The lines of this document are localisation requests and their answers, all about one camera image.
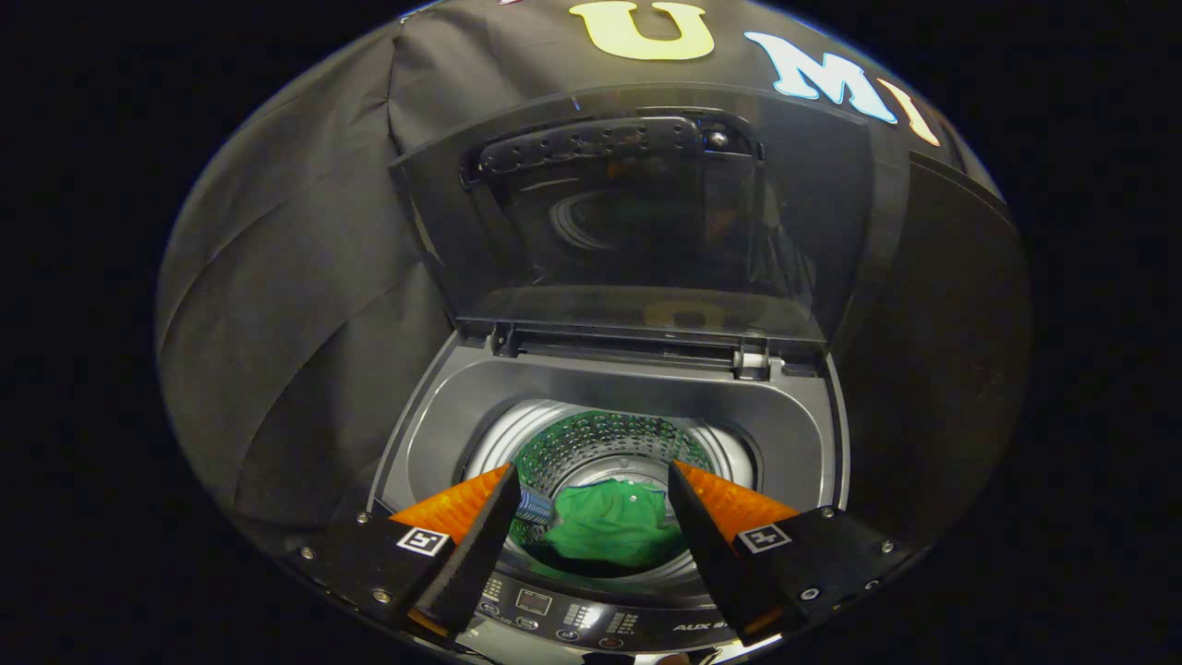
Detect grey washing machine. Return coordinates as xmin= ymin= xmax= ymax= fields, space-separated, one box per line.
xmin=365 ymin=328 xmax=855 ymax=665

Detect dark washing machine lid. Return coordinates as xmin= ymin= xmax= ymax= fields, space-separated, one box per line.
xmin=388 ymin=83 xmax=911 ymax=370

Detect green polo shirt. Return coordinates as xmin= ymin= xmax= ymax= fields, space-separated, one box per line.
xmin=515 ymin=480 xmax=684 ymax=569

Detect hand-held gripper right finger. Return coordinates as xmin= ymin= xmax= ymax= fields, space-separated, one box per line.
xmin=665 ymin=461 xmax=924 ymax=647

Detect black backdrop cloth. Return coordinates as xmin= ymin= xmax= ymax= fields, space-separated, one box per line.
xmin=155 ymin=0 xmax=1003 ymax=555

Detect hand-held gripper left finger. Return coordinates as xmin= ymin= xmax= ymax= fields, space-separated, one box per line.
xmin=280 ymin=464 xmax=523 ymax=647

